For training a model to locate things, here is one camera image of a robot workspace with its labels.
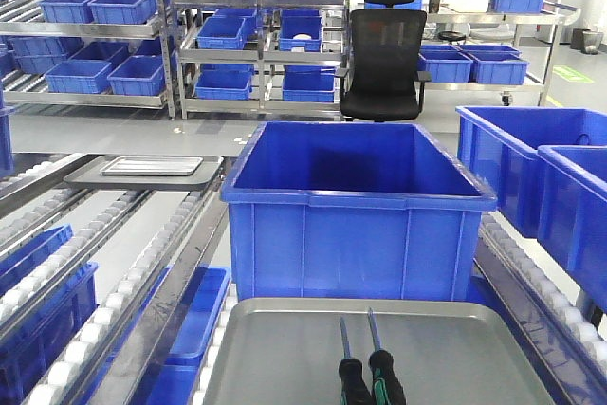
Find screwdriver steel shaft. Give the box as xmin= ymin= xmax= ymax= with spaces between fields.
xmin=338 ymin=316 xmax=373 ymax=405

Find screwdriver blue-tipped shaft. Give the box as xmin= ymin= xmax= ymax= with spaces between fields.
xmin=367 ymin=307 xmax=407 ymax=405

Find large silver metal tray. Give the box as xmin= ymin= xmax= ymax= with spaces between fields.
xmin=204 ymin=298 xmax=551 ymax=404

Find silver tray on dark tray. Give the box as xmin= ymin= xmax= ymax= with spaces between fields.
xmin=100 ymin=156 xmax=204 ymax=176

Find dark grey tray on rollers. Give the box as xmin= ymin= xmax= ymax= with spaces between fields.
xmin=64 ymin=156 xmax=224 ymax=192

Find central blue plastic bin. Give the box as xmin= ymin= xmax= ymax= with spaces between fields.
xmin=221 ymin=121 xmax=497 ymax=301

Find black mesh office chair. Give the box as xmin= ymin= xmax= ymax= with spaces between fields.
xmin=339 ymin=0 xmax=432 ymax=122

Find blue bin right rear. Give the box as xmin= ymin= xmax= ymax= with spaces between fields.
xmin=456 ymin=106 xmax=606 ymax=238

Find blue bin right front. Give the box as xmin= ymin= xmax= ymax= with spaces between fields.
xmin=537 ymin=145 xmax=606 ymax=307

